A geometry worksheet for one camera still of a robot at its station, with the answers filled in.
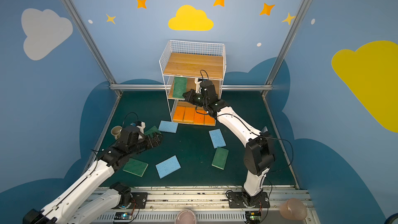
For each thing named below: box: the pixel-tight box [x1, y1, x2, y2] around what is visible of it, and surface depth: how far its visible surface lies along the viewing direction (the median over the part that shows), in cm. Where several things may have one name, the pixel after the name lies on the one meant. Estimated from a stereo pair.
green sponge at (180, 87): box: [172, 76, 188, 99], surface depth 82 cm
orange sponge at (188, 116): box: [182, 106, 196, 124], surface depth 107 cm
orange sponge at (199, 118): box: [193, 109, 205, 125], surface depth 104 cm
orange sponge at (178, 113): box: [173, 105, 186, 122], surface depth 106 cm
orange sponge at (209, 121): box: [204, 114, 217, 126], surface depth 103 cm
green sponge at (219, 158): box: [211, 146, 230, 171], surface depth 90 cm
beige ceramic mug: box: [110, 125, 123, 140], surface depth 97 cm
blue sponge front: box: [155, 155, 182, 179], surface depth 86 cm
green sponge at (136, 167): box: [122, 157, 149, 177], surface depth 84 cm
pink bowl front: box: [174, 208, 197, 224], surface depth 72 cm
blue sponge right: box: [208, 128, 227, 149], surface depth 98 cm
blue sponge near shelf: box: [158, 120, 179, 134], surface depth 103 cm
